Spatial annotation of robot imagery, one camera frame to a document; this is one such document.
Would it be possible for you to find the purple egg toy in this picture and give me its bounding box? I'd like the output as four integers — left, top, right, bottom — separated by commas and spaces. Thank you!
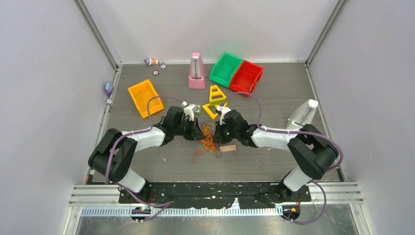
104, 82, 114, 95

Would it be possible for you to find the white metronome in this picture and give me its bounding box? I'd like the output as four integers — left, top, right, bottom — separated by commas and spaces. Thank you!
286, 99, 319, 129

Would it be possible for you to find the small clown figurine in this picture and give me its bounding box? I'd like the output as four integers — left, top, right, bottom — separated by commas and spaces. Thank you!
143, 57, 159, 66

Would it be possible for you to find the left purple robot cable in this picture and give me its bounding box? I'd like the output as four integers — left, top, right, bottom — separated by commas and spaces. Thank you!
104, 95, 185, 223

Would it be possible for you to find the wooden block near centre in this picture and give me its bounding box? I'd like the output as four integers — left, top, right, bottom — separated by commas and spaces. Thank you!
219, 144, 236, 153

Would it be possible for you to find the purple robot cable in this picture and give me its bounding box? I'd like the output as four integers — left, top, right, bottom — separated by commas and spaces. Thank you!
224, 92, 345, 225
104, 95, 185, 223

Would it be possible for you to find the green plastic bin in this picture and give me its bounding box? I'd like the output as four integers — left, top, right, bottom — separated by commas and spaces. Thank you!
209, 52, 243, 88

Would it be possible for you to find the green owl toy block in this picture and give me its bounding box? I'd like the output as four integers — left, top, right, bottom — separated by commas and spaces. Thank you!
193, 104, 202, 114

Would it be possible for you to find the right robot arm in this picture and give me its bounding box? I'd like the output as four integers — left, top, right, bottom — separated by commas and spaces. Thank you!
213, 107, 341, 201

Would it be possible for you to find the upright yellow triangle block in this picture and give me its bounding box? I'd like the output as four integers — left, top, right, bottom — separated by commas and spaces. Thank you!
209, 85, 227, 106

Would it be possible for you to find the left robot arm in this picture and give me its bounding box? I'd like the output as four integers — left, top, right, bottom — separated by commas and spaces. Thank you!
88, 105, 206, 203

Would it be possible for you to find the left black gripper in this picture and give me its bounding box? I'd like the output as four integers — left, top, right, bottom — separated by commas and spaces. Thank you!
173, 117, 205, 141

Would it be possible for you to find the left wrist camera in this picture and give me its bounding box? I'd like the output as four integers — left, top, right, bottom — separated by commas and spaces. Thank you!
181, 101, 196, 121

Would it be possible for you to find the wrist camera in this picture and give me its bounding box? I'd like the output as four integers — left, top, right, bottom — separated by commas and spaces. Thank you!
216, 105, 231, 125
181, 101, 196, 121

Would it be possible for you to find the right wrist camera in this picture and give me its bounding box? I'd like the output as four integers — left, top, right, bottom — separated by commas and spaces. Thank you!
216, 105, 231, 125

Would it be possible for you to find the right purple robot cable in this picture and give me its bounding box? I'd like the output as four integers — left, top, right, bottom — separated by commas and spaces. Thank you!
224, 92, 345, 225

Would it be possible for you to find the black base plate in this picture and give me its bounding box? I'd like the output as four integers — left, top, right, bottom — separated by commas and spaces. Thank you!
119, 182, 311, 209

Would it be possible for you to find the flat yellow triangle block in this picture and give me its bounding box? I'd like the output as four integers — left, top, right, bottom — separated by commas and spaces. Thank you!
202, 103, 219, 120

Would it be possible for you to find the yellow cable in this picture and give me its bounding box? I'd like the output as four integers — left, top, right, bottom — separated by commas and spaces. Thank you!
198, 123, 217, 156

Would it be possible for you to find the yellow plastic bin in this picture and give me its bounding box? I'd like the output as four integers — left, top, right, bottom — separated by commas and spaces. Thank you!
128, 79, 164, 119

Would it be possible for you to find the pink metronome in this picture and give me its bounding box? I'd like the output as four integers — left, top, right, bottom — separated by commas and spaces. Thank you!
188, 52, 206, 89

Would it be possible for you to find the red plastic bin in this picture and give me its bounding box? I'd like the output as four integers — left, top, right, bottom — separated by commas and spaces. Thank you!
229, 60, 263, 93

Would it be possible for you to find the orange cable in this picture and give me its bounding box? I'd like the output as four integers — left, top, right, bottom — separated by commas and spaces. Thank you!
192, 142, 217, 164

